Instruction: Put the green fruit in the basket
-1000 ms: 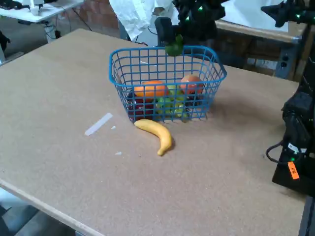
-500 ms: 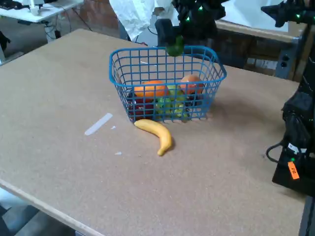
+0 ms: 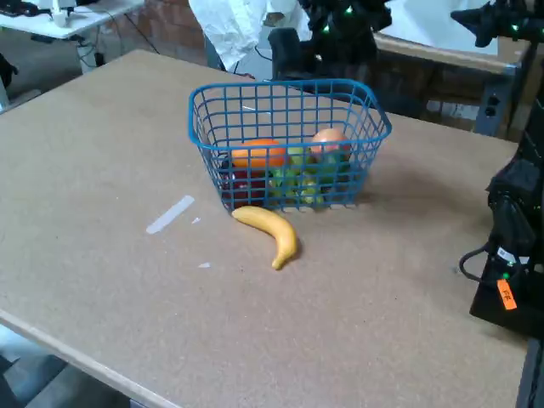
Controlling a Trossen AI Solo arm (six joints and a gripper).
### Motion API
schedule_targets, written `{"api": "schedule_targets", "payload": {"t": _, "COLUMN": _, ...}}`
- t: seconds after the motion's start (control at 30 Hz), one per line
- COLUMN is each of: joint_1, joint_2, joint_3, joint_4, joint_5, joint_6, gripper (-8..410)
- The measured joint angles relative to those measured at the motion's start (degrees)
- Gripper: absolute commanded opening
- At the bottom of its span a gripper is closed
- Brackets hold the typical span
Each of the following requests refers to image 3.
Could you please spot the long white tape strip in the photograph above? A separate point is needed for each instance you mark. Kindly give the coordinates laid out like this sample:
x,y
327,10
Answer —
x,y
170,214

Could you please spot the dark red toy fruit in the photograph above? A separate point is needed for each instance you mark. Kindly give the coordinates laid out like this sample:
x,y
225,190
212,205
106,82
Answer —
x,y
246,185

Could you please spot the black power outlet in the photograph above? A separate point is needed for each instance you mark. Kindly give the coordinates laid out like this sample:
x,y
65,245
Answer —
x,y
491,106

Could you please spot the yellow toy banana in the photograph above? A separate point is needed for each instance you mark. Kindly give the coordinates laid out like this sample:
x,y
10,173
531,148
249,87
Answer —
x,y
280,229

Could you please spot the orange toy fruit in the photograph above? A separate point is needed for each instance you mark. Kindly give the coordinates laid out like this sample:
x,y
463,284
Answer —
x,y
255,151

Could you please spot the white device on desk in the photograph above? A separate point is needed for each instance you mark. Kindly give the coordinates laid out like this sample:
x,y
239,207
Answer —
x,y
61,13

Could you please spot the white desk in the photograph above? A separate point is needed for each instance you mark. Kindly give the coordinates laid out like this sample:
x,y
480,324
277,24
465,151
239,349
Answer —
x,y
98,17

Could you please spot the red toy pomegranate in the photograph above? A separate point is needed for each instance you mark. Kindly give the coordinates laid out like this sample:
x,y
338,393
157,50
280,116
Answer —
x,y
329,138

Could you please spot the black toy grapes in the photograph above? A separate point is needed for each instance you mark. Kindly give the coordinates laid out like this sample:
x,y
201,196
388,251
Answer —
x,y
226,166

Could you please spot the green toy grapes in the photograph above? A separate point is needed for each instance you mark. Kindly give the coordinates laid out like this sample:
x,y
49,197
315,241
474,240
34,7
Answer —
x,y
297,183

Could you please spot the black chair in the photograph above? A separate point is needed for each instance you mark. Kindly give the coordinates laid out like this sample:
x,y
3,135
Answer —
x,y
285,51

